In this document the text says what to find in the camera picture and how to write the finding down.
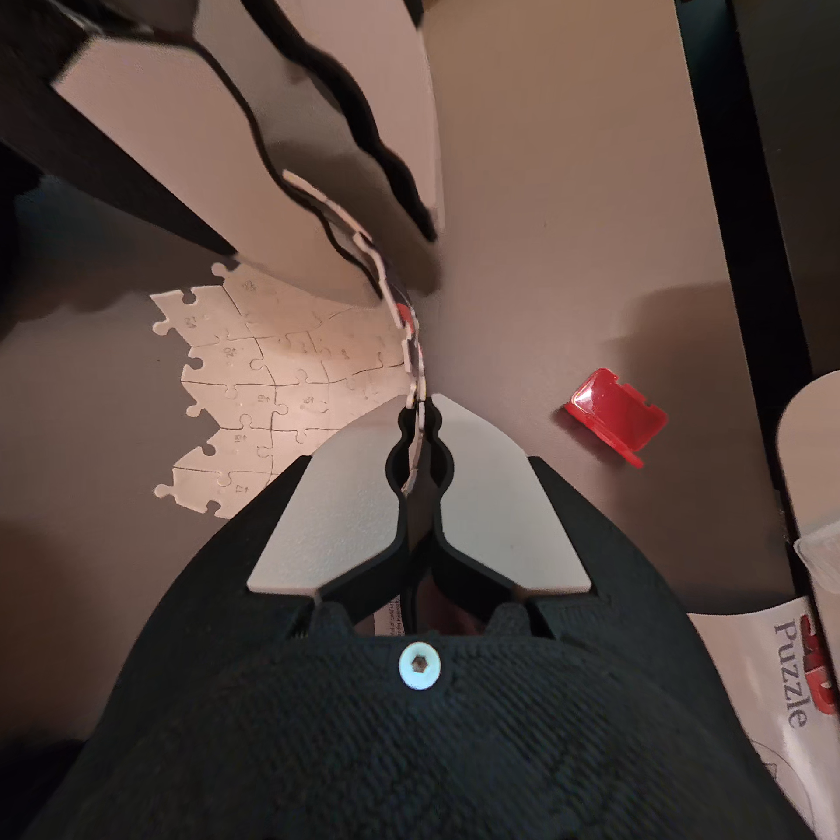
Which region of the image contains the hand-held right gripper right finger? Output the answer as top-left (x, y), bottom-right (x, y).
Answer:
top-left (428, 392), bottom-right (593, 622)

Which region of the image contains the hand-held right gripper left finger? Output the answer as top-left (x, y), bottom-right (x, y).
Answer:
top-left (246, 395), bottom-right (412, 622)

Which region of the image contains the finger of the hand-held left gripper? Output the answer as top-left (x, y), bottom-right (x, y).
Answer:
top-left (0, 35), bottom-right (386, 301)
top-left (240, 0), bottom-right (445, 244)

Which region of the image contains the white curved puzzle sheet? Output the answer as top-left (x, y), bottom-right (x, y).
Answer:
top-left (150, 169), bottom-right (429, 521)

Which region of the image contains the red plastic piece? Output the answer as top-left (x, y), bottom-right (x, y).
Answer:
top-left (563, 367), bottom-right (669, 470)

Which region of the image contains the printed instruction leaflet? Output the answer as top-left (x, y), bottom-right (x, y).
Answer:
top-left (374, 594), bottom-right (840, 840)

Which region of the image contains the clear plastic container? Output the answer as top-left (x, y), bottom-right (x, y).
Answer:
top-left (792, 517), bottom-right (840, 593)

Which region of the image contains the dark furniture panel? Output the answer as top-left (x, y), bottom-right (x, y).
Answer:
top-left (675, 0), bottom-right (840, 398)

